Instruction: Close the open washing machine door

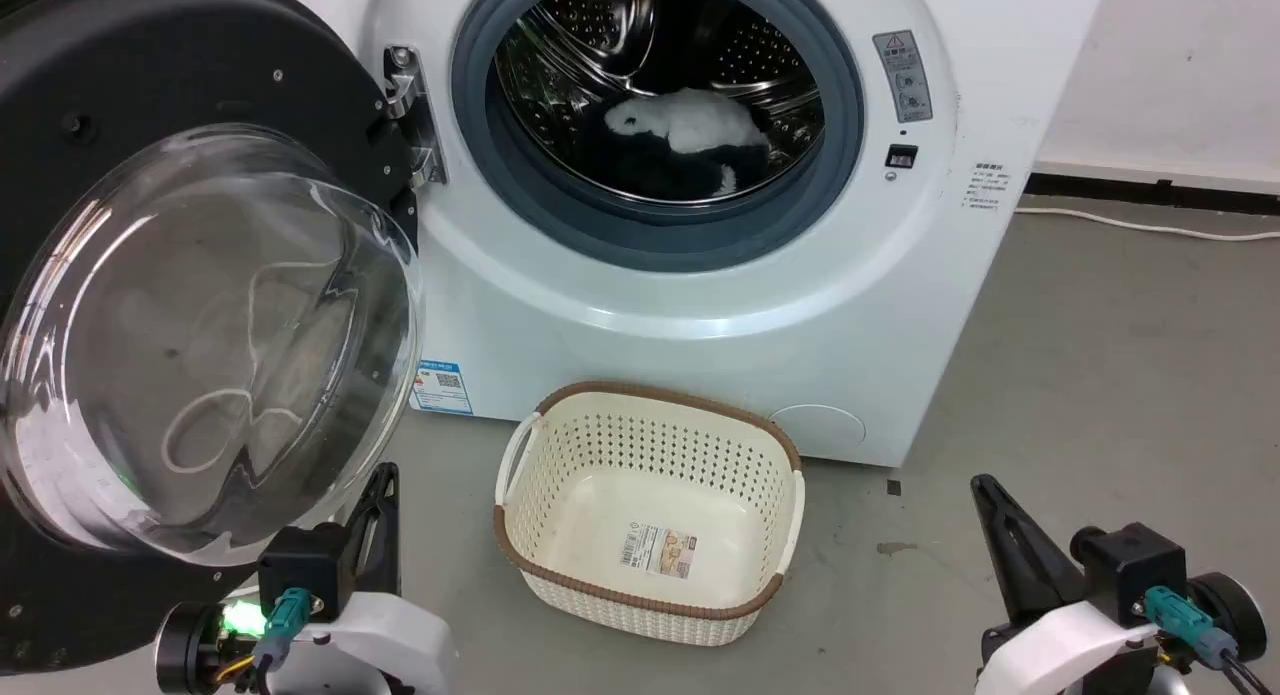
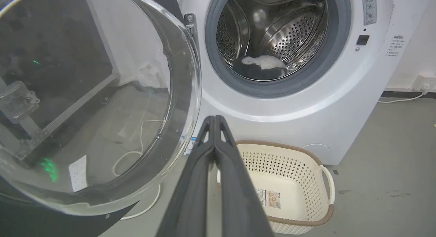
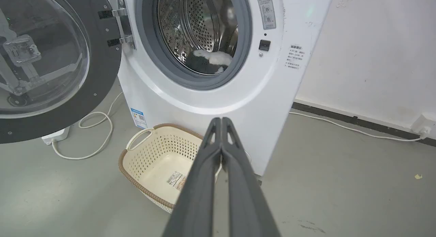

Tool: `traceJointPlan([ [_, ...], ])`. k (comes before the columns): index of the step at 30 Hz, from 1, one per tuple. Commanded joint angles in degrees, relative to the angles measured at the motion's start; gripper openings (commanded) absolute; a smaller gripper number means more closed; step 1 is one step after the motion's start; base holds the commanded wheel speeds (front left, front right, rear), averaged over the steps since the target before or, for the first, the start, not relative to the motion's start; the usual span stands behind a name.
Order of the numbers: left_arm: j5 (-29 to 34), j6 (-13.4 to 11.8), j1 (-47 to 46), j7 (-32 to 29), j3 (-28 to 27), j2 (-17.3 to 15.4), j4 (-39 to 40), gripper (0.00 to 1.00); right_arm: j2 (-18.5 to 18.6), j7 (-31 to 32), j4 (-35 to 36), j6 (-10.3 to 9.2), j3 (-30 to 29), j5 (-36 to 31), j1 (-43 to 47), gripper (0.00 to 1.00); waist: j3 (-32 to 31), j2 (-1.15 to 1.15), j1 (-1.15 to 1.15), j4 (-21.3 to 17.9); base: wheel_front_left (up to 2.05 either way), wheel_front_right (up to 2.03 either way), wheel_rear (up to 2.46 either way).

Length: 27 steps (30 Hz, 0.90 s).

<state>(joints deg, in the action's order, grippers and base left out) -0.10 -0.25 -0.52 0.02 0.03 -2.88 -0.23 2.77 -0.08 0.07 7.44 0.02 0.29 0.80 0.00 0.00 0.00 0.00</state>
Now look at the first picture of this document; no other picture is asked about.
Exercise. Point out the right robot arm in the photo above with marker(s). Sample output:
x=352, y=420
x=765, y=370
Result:
x=1232, y=615

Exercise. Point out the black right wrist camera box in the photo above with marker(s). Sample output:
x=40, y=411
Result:
x=1130, y=565

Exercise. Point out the round filter cover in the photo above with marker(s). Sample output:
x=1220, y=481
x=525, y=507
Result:
x=818, y=433

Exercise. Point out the metal door hinge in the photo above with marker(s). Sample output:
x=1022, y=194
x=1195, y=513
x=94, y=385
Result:
x=412, y=105

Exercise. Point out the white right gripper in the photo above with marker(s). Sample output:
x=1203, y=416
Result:
x=1065, y=650

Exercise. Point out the steel washing drum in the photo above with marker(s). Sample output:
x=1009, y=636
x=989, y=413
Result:
x=560, y=35

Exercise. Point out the washer door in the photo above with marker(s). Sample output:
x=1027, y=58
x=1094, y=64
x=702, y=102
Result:
x=150, y=65

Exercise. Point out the black baseboard strip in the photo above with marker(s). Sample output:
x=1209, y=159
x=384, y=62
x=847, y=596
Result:
x=1150, y=192

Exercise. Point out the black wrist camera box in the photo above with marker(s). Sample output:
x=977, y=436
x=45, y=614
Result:
x=300, y=565
x=1130, y=565

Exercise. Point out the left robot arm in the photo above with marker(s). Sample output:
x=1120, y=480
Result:
x=185, y=647

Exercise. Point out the blue energy label sticker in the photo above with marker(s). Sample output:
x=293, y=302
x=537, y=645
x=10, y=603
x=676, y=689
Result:
x=442, y=385

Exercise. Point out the cream plastic laundry basket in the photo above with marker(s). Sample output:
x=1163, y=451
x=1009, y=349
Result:
x=650, y=455

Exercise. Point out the white and black clothing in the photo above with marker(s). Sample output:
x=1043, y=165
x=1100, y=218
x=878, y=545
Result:
x=690, y=121

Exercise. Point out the paper basket label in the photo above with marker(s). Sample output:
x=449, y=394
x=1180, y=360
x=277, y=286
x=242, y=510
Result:
x=658, y=551

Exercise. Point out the grey warning sticker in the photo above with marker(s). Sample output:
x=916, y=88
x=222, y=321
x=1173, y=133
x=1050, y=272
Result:
x=903, y=75

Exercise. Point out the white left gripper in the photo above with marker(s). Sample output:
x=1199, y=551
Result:
x=390, y=640

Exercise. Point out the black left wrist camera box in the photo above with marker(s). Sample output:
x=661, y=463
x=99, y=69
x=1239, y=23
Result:
x=300, y=565

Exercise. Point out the white front-load washing machine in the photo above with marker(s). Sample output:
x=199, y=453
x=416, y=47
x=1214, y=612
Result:
x=700, y=315

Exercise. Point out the black door latch slot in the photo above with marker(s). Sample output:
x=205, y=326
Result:
x=902, y=156

